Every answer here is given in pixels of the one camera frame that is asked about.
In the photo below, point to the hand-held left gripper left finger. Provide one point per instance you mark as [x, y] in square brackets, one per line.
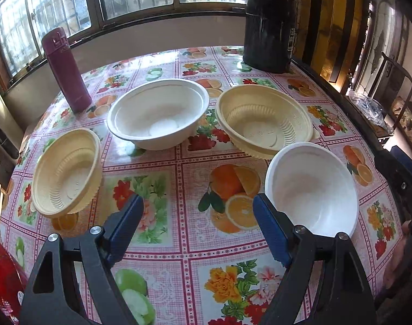
[126, 225]

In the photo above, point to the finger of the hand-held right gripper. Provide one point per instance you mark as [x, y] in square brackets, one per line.
[395, 179]

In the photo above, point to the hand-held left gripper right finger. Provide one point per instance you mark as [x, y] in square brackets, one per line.
[270, 226]

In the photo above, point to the white foam bowl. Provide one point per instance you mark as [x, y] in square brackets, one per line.
[158, 111]
[311, 189]

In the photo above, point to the cream ribbed plastic bowl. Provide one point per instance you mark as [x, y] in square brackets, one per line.
[68, 172]
[260, 118]

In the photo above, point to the red gold-rimmed plate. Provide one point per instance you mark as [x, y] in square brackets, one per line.
[2, 274]

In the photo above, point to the person's right hand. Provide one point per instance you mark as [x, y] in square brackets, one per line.
[407, 260]

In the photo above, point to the fruit and flower print tablecloth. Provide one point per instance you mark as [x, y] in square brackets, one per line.
[182, 179]

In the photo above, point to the clear plastic bag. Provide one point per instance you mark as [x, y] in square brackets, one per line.
[368, 111]

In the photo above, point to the dark wooden chair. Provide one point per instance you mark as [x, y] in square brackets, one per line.
[390, 81]

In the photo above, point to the glass panel door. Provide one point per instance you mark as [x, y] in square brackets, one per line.
[382, 34]

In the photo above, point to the white standing air conditioner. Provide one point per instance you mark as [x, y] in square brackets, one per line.
[2, 138]

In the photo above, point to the maroon thermos bottle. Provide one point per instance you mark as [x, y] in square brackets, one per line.
[68, 74]

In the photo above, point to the black cylindrical container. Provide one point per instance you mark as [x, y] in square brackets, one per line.
[268, 30]

